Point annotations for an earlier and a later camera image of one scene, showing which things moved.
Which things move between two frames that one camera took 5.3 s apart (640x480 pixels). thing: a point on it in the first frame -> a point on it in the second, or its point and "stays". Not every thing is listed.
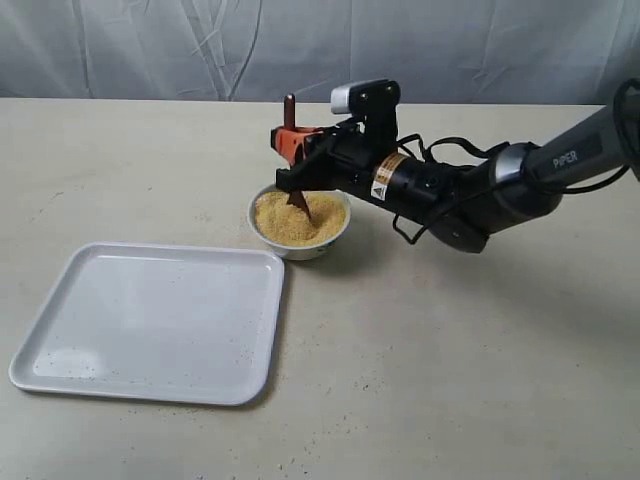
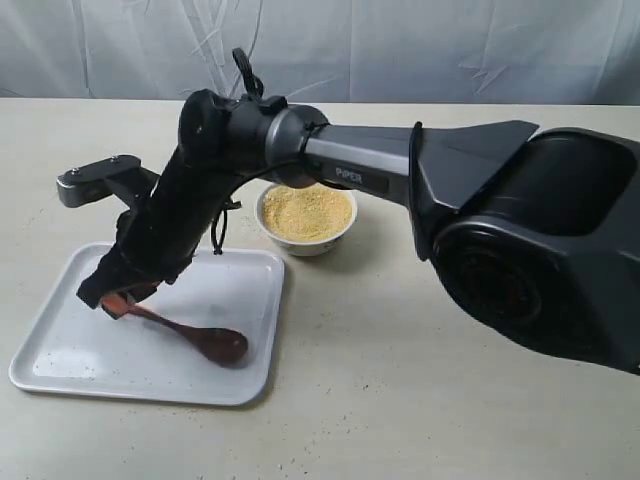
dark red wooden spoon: [297, 198] -> [215, 346]
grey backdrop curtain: [436, 51] stays
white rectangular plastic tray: [160, 323] stays
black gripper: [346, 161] -> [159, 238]
